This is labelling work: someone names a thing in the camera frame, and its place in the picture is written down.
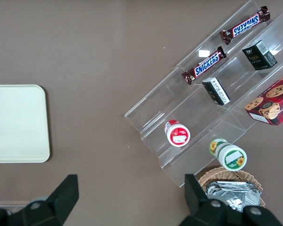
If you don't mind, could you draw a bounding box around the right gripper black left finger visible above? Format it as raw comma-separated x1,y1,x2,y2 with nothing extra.
7,174,80,226

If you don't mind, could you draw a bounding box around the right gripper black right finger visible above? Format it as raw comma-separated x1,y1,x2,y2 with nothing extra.
179,174,245,226

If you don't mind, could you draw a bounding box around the light wicker basket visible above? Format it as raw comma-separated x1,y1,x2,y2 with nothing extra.
198,166,266,208

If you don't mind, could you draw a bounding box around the cream plastic tray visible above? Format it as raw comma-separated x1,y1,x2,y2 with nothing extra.
0,84,50,164

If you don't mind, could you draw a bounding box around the aluminium foil container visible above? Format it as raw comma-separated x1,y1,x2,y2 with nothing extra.
205,181,262,214

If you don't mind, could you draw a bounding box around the green lid sunflower jar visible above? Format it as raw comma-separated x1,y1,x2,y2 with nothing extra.
208,138,248,171

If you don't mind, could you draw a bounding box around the red lid white jar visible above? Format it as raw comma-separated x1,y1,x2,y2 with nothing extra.
164,119,191,147

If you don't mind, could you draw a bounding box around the small black carton box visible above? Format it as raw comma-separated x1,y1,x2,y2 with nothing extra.
241,40,278,71
201,77,231,106

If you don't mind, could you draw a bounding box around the clear acrylic stepped shelf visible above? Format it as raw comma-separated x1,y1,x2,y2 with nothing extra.
124,0,283,188

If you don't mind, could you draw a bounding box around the red tartan cookie box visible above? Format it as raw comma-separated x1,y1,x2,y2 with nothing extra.
244,70,283,127

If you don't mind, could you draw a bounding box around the Snickers chocolate bar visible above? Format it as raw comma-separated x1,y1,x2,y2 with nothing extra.
181,46,227,85
220,6,271,46

